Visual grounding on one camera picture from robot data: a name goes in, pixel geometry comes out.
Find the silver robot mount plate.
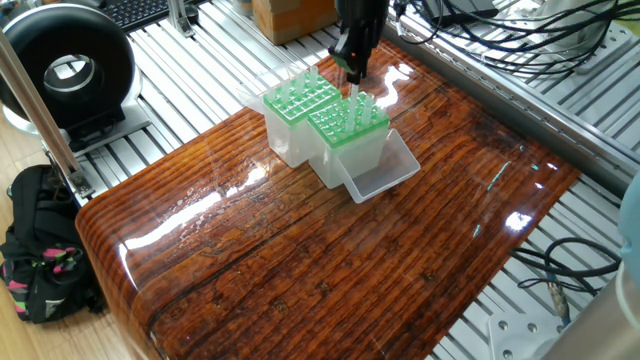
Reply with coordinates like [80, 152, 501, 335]
[487, 312, 579, 360]

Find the black backpack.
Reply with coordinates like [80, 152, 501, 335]
[0, 163, 109, 326]

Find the glossy wooden table board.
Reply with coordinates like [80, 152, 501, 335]
[75, 25, 583, 360]

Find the aluminium frame post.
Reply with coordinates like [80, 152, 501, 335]
[0, 35, 93, 206]

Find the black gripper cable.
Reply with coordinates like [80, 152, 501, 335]
[388, 0, 640, 69]
[395, 0, 640, 46]

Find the brown cardboard box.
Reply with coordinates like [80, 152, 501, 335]
[250, 0, 339, 47]

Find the green rack clear tip box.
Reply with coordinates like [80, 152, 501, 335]
[305, 92, 422, 205]
[238, 68, 341, 169]

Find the black floor cable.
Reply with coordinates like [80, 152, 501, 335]
[510, 236, 623, 323]

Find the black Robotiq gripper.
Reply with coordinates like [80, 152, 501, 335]
[330, 0, 389, 87]

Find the perforated silver metal plate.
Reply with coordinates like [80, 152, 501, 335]
[510, 0, 616, 41]

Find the black round ring device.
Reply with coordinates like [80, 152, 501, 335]
[0, 3, 138, 153]

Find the black keyboard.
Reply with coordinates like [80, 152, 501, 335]
[100, 0, 173, 31]

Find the short aluminium post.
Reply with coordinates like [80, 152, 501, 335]
[168, 0, 201, 37]

